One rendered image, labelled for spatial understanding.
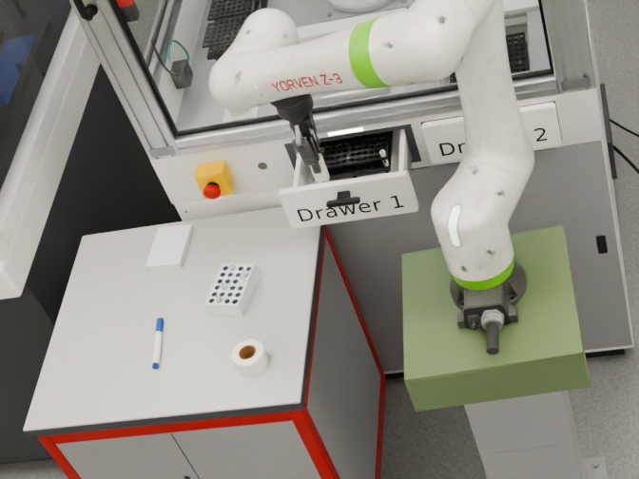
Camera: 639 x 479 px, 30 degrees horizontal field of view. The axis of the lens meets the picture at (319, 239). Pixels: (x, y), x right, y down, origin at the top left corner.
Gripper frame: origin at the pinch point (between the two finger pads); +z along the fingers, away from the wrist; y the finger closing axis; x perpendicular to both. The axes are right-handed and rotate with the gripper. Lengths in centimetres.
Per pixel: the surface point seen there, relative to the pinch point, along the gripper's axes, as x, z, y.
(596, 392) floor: 47, 99, -9
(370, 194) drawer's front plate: 8.6, 10.4, -1.0
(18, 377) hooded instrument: -98, 56, 1
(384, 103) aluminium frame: 13.3, 0.4, -18.5
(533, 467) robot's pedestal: 35, 61, 38
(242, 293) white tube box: -21.4, 19.5, 14.7
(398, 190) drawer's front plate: 14.8, 10.5, -1.0
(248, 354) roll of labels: -18.8, 21.8, 30.3
